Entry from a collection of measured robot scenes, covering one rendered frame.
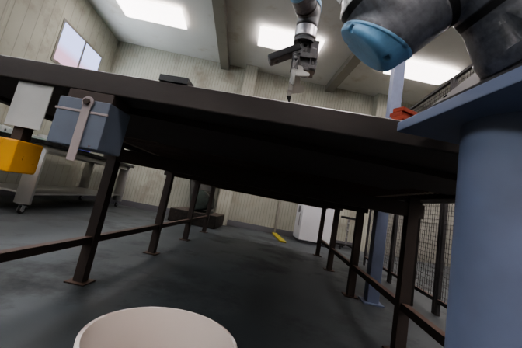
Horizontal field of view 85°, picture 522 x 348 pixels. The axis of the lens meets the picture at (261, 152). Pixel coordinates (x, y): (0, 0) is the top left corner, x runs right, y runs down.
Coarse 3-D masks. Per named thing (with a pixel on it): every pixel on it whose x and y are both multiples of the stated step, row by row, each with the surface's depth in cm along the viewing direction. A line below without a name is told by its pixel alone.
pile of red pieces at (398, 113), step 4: (396, 108) 159; (400, 108) 157; (404, 108) 155; (396, 112) 158; (400, 112) 156; (404, 112) 156; (408, 112) 156; (412, 112) 158; (392, 116) 160; (396, 116) 157; (400, 116) 155; (404, 116) 153; (408, 116) 157
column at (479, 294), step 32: (480, 96) 37; (512, 96) 35; (416, 128) 53; (448, 128) 50; (480, 128) 42; (512, 128) 39; (480, 160) 41; (512, 160) 38; (480, 192) 40; (512, 192) 37; (480, 224) 39; (512, 224) 36; (480, 256) 38; (512, 256) 36; (448, 288) 44; (480, 288) 37; (512, 288) 35; (448, 320) 42; (480, 320) 37; (512, 320) 34
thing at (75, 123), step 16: (64, 96) 71; (80, 96) 73; (96, 96) 72; (112, 96) 72; (64, 112) 70; (80, 112) 70; (96, 112) 70; (112, 112) 71; (64, 128) 70; (80, 128) 69; (96, 128) 69; (112, 128) 72; (64, 144) 71; (80, 144) 69; (96, 144) 68; (112, 144) 74
